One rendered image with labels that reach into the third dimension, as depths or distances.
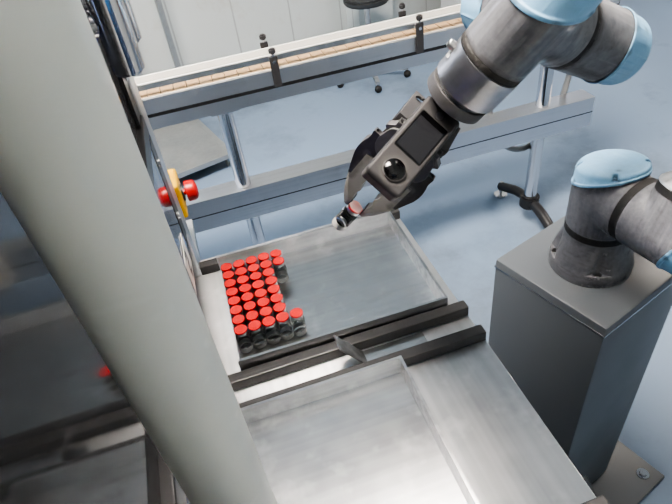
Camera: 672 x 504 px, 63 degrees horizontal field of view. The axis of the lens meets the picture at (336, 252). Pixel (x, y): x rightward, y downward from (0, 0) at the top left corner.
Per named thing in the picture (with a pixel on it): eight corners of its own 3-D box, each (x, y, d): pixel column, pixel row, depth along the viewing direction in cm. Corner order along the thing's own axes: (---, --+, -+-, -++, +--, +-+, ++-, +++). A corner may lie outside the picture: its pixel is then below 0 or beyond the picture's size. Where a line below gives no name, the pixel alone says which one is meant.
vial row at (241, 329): (241, 355, 87) (234, 336, 85) (225, 283, 101) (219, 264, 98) (254, 351, 88) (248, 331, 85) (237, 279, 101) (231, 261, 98)
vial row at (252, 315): (254, 350, 88) (248, 331, 85) (237, 279, 101) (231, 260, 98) (268, 346, 88) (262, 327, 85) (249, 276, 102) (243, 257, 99)
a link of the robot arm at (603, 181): (597, 194, 107) (612, 132, 98) (657, 229, 98) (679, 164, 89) (549, 216, 104) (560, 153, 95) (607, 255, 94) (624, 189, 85)
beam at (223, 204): (182, 237, 189) (171, 209, 182) (180, 224, 195) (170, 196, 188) (590, 125, 215) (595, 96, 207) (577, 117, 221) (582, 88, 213)
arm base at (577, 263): (580, 227, 115) (589, 187, 109) (649, 262, 105) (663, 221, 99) (531, 259, 110) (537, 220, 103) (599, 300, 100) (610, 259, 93)
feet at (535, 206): (552, 257, 223) (557, 230, 214) (489, 194, 260) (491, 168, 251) (569, 252, 224) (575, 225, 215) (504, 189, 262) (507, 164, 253)
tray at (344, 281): (243, 376, 85) (237, 361, 82) (220, 270, 104) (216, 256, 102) (447, 312, 90) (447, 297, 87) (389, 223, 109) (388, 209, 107)
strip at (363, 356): (343, 375, 83) (339, 349, 79) (337, 360, 85) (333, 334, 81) (430, 346, 85) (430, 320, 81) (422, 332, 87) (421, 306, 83)
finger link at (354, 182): (361, 185, 76) (403, 146, 69) (344, 209, 71) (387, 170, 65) (344, 169, 75) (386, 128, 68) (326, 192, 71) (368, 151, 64)
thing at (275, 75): (34, 161, 155) (6, 109, 145) (40, 137, 167) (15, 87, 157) (619, 19, 186) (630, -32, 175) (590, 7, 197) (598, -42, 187)
